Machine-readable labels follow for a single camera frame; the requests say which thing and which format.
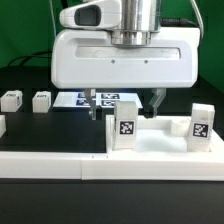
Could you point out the white sheet with AprilTags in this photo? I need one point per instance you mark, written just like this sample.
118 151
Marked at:
105 100

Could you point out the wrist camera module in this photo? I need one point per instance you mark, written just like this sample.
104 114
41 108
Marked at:
94 14

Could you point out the white U-shaped obstacle fence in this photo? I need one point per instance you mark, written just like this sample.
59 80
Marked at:
205 166

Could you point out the white square table top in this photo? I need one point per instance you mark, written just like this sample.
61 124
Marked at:
164 134

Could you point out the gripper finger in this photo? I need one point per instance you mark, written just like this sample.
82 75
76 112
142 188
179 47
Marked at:
152 100
89 95

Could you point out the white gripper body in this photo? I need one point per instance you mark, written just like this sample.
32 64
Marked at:
87 59

